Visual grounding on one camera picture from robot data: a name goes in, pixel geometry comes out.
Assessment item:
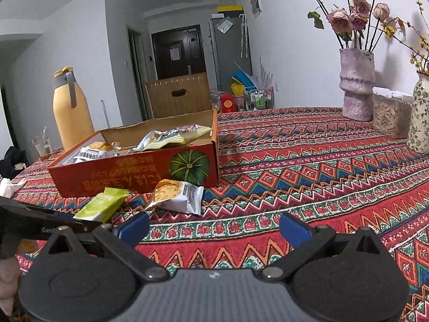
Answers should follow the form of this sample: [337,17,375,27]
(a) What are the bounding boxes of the white hanging umbrella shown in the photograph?
[239,14,250,58]

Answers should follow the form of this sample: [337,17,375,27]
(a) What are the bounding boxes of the dark entrance door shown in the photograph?
[151,25,206,80]

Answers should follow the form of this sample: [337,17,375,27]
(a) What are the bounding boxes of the yellow striped silver snack packet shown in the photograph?
[131,125,212,152]

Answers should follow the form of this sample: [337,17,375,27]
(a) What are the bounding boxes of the green and white snack packet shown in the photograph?
[73,187,130,224]

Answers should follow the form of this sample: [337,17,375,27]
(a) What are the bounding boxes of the dried pink rose bouquet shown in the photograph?
[288,0,406,52]

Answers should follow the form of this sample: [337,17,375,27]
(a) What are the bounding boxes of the wooden chair back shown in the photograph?
[145,72,211,119]

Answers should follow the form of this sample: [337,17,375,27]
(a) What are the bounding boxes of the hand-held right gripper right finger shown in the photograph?
[260,212,385,282]

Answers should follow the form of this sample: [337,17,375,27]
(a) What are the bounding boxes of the pink textured vase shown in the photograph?
[339,49,375,122]

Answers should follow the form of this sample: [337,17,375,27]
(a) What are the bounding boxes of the wire trolley with bottles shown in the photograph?
[244,87,275,111]

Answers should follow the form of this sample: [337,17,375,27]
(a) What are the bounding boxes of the white floral vase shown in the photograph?
[407,72,429,155]

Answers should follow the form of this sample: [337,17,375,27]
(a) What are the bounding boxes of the clear drinking glass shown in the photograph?
[32,127,52,159]

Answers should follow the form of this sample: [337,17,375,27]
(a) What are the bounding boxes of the person's left hand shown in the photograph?
[0,257,21,314]

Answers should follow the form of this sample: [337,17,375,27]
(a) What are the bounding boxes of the white cookie print packet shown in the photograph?
[145,179,204,216]
[72,141,121,165]

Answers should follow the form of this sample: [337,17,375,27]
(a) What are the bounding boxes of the blue plastic item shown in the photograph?
[228,70,253,89]

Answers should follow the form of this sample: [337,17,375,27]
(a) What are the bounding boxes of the clear container of seeds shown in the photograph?
[373,87,413,140]

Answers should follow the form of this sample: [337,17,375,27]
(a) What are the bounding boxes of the orange cardboard box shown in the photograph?
[47,109,220,198]

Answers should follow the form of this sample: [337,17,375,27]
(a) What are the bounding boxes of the white cloth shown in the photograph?
[0,178,27,198]

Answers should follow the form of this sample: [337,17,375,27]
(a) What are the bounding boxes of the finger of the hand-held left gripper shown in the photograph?
[0,196,103,225]

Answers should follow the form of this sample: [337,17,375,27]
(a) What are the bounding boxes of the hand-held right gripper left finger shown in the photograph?
[41,212,170,282]

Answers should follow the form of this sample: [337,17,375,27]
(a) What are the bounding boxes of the yellow thermos jug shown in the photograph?
[53,67,95,151]

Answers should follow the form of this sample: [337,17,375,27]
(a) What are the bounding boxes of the yellow blossom branches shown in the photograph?
[382,0,429,76]

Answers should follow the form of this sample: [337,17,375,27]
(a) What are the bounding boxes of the grey refrigerator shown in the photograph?
[209,14,253,92]

